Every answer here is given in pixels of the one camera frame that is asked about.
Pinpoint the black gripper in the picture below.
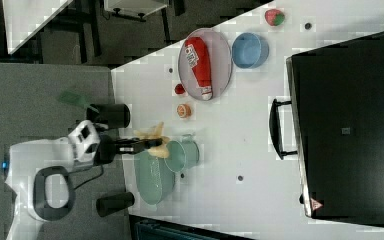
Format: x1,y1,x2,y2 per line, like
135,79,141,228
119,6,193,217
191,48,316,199
94,135,163,164

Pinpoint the peeled yellow toy banana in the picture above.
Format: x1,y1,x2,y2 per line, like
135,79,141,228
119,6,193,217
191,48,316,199
133,122,170,158

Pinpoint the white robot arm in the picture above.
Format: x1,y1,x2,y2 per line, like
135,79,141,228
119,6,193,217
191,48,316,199
5,120,168,240

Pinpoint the pale green mug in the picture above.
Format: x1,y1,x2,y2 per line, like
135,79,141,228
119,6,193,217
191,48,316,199
165,134,200,173

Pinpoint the pale green colander bowl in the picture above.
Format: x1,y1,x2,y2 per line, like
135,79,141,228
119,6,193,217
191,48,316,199
134,151,175,205

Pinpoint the black utensil cup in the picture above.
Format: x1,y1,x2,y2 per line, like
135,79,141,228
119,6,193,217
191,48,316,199
86,104,131,129

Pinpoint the small red toy tomato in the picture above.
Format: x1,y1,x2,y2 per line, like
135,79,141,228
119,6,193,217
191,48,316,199
174,84,185,95

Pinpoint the green spatula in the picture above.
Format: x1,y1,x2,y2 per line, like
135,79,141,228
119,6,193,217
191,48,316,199
57,91,99,113

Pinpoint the red ketchup bottle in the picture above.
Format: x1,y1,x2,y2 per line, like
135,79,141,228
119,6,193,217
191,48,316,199
185,37,213,100

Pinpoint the grey oval plate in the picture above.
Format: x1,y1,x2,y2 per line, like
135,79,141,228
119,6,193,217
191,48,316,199
178,28,232,101

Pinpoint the white cabinet on wheels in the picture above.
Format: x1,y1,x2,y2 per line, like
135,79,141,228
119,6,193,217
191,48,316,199
103,0,169,21

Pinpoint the blue bowl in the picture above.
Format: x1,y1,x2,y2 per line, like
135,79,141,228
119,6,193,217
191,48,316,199
232,32,270,69

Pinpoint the white side table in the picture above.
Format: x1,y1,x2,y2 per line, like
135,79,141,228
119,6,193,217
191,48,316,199
1,0,74,55

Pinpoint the toy strawberry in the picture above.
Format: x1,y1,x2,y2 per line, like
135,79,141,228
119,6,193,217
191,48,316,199
265,9,285,26

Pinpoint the black toaster oven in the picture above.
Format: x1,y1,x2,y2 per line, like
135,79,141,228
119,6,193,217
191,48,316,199
286,31,384,227

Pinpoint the black cylinder post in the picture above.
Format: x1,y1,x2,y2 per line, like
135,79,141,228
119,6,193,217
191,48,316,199
95,192,135,217

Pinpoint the black oven door handle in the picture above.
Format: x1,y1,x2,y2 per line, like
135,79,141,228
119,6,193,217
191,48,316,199
269,99,298,160

